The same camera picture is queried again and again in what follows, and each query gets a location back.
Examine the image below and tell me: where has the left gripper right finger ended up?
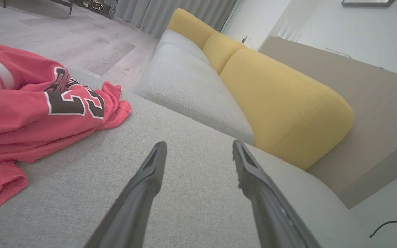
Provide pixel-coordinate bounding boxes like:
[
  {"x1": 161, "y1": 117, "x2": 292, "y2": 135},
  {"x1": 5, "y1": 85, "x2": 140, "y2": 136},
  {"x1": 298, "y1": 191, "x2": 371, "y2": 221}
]
[{"x1": 232, "y1": 140, "x2": 322, "y2": 248}]

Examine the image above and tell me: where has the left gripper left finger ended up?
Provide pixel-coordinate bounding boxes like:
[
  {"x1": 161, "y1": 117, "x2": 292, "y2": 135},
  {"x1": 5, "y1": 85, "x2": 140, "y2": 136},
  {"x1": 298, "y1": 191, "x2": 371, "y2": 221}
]
[{"x1": 84, "y1": 141, "x2": 168, "y2": 248}]

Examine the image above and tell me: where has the red basketball jersey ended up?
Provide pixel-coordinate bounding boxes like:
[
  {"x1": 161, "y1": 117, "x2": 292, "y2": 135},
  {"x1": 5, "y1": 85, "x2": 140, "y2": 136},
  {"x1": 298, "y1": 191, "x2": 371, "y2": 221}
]
[{"x1": 0, "y1": 38, "x2": 132, "y2": 164}]

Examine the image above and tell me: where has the large grey sofa seat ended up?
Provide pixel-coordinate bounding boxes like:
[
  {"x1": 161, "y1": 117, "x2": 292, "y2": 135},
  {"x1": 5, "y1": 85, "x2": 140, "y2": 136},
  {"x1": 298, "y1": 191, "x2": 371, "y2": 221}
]
[{"x1": 0, "y1": 69, "x2": 375, "y2": 248}]

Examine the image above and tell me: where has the yellow sofa back cushion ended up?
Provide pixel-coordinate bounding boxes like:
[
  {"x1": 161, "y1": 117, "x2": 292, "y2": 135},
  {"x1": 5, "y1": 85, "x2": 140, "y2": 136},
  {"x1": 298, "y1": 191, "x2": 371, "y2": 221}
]
[
  {"x1": 202, "y1": 33, "x2": 248, "y2": 75},
  {"x1": 167, "y1": 8, "x2": 220, "y2": 50},
  {"x1": 219, "y1": 48, "x2": 355, "y2": 171}
]

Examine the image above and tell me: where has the grey sofa seat cushion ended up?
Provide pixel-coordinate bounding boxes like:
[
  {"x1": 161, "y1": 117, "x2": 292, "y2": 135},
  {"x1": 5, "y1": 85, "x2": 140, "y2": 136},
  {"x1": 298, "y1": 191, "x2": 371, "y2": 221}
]
[
  {"x1": 135, "y1": 44, "x2": 255, "y2": 145},
  {"x1": 155, "y1": 30, "x2": 212, "y2": 66}
]

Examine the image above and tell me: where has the grey curtain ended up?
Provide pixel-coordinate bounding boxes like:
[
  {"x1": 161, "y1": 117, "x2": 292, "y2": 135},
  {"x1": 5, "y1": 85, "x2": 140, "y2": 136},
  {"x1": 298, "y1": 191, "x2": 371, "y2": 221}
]
[{"x1": 104, "y1": 0, "x2": 238, "y2": 39}]

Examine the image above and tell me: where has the wheeled background robot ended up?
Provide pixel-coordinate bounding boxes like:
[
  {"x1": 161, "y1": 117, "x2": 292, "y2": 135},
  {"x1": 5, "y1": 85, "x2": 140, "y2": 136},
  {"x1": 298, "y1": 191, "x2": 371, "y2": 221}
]
[{"x1": 73, "y1": 0, "x2": 117, "y2": 20}]

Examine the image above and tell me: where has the black floor cable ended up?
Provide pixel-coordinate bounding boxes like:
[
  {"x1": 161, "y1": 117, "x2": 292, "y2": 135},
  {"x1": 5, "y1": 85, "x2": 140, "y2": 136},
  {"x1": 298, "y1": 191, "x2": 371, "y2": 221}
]
[{"x1": 369, "y1": 213, "x2": 397, "y2": 239}]

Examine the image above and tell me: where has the dark picture frame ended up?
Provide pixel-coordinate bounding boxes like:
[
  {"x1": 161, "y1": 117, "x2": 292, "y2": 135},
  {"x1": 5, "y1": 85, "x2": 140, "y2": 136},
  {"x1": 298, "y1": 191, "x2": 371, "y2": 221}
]
[{"x1": 341, "y1": 0, "x2": 396, "y2": 8}]

